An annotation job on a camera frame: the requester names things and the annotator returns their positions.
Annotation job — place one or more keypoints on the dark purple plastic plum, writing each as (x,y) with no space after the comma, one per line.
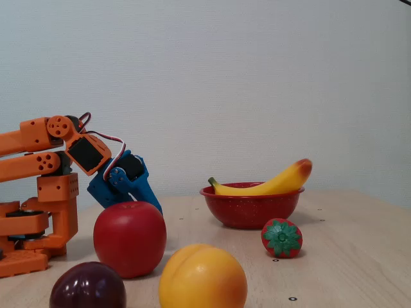
(86,287)

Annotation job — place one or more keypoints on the red speckled enamel bowl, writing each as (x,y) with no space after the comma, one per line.
(250,208)

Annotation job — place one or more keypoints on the red plastic apple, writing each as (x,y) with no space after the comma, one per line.
(128,240)

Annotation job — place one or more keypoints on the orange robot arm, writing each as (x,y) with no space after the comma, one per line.
(29,141)

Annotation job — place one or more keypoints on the blue gripper black motor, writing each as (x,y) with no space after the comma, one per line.
(102,190)

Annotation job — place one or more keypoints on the red plastic strawberry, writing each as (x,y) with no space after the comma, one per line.
(282,237)

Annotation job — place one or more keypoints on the orange robot base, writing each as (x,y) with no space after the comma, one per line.
(57,205)

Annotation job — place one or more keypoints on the orange yellow plastic peach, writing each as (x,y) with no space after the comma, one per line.
(202,279)

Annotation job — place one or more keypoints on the yellow plastic banana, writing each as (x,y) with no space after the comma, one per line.
(276,184)

